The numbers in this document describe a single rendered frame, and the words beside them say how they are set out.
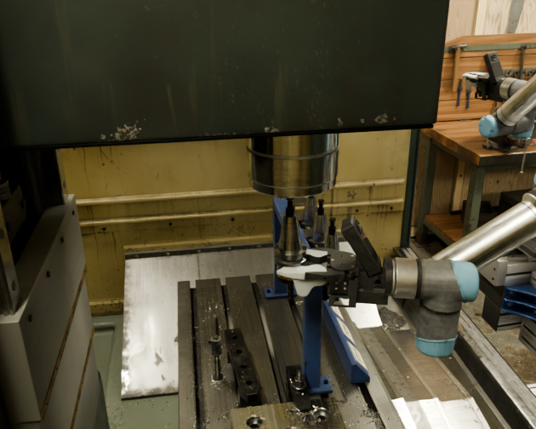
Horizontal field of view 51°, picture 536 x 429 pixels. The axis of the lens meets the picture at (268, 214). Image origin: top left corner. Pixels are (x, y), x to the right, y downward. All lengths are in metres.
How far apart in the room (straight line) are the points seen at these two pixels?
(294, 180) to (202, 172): 1.15
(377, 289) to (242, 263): 1.11
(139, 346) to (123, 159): 0.64
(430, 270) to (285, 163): 0.34
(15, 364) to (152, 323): 1.15
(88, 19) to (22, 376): 0.50
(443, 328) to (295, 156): 0.44
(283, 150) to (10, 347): 0.49
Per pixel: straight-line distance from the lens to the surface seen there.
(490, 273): 1.96
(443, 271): 1.07
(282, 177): 0.92
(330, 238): 1.29
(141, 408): 1.86
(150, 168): 2.04
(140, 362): 1.94
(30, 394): 0.92
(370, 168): 2.16
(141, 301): 2.06
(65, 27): 0.82
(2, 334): 0.87
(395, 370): 1.78
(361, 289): 1.08
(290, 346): 1.58
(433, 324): 1.11
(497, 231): 1.25
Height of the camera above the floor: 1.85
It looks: 24 degrees down
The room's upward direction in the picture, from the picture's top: 1 degrees counter-clockwise
